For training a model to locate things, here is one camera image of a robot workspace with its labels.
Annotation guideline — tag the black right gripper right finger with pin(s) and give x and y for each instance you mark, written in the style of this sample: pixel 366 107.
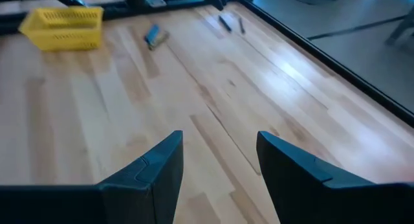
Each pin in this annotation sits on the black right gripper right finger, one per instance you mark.
pixel 300 191

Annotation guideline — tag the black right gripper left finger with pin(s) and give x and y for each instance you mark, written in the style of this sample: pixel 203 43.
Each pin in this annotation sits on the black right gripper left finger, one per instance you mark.
pixel 152 188

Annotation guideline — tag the olive crayon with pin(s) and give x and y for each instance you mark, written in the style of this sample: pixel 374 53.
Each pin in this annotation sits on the olive crayon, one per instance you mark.
pixel 224 23

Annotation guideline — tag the dark grey crayon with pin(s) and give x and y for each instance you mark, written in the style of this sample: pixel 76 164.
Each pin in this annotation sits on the dark grey crayon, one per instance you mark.
pixel 241 25

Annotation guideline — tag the blue marker pen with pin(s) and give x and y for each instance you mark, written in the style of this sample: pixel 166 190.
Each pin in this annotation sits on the blue marker pen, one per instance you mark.
pixel 160 39

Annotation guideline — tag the yellow plastic basket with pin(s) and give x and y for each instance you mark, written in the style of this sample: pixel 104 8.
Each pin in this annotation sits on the yellow plastic basket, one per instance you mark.
pixel 61 39

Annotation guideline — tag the grey furniture leg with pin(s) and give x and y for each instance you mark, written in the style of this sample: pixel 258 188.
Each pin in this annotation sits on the grey furniture leg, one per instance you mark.
pixel 401 26

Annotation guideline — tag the black aluminium table frame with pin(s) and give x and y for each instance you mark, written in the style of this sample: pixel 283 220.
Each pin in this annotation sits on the black aluminium table frame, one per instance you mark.
pixel 388 101

